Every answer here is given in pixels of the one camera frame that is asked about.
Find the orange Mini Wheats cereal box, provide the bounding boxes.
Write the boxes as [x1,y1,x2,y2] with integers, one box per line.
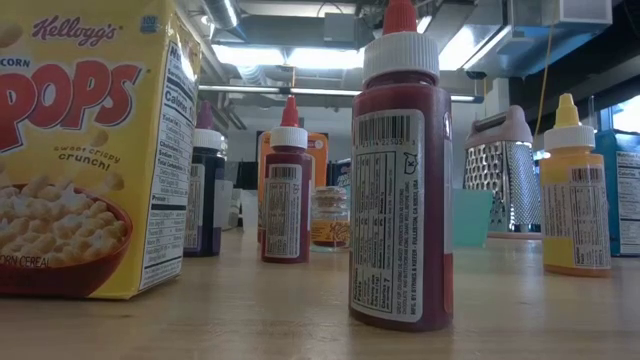
[256,130,330,246]

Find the dark blue cereal box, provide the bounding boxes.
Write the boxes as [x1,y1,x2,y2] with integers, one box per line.
[327,158,352,191]

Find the purple-capped dark sauce bottle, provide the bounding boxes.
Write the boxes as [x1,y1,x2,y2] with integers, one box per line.
[183,101,227,259]

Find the yellow-capped orange sauce bottle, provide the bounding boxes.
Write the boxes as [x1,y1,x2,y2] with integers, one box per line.
[538,93,612,279]

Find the light blue cereal box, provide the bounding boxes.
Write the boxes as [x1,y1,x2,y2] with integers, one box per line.
[593,128,640,259]

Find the glass jar with orange label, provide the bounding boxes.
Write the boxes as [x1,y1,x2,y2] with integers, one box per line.
[310,185,352,250]

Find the red-capped dark red bottle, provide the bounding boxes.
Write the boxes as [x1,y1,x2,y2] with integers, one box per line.
[259,95,314,265]
[348,0,455,334]

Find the long linear ceiling light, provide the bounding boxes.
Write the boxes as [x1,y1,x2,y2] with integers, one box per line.
[198,83,485,104]

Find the yellow Corn Pops cereal box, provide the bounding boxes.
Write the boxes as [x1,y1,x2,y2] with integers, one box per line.
[0,0,203,301]

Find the steel box grater pink handle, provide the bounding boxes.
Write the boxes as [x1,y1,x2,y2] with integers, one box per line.
[462,104,544,240]

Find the silver ventilation duct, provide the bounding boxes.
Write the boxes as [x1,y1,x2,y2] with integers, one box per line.
[202,0,240,30]

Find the yellow hanging cord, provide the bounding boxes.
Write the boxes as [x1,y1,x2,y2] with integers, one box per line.
[533,22,557,137]

